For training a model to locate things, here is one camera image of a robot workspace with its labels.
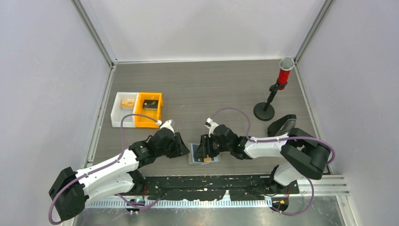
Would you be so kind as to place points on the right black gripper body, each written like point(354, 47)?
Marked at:
point(214, 147)

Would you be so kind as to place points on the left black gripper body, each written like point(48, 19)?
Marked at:
point(170, 151)

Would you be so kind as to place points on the blue grey card holder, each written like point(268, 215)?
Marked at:
point(192, 161)

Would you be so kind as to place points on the orange credit card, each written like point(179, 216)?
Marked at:
point(211, 159)

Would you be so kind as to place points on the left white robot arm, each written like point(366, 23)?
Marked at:
point(73, 190)

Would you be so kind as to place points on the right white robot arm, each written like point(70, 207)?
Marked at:
point(306, 156)

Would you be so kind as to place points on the black card in orange bin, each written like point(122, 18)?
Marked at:
point(150, 105)

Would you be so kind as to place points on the tan card in white bin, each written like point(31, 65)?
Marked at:
point(127, 103)

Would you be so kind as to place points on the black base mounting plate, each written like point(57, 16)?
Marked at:
point(209, 188)

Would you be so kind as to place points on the orange plastic bin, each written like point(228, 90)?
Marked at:
point(152, 117)

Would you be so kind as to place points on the red microphone on black stand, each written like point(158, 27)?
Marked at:
point(264, 111)

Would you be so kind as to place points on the white plastic bin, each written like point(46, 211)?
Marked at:
point(118, 112)

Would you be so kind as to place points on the black stand with clear plate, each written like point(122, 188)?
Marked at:
point(282, 125)

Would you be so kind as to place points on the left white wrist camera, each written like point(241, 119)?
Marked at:
point(166, 124)

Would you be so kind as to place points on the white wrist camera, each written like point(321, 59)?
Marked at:
point(166, 124)
point(211, 125)

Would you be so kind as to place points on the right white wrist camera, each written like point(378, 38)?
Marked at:
point(211, 125)

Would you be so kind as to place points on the slotted metal rail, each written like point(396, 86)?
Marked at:
point(226, 202)

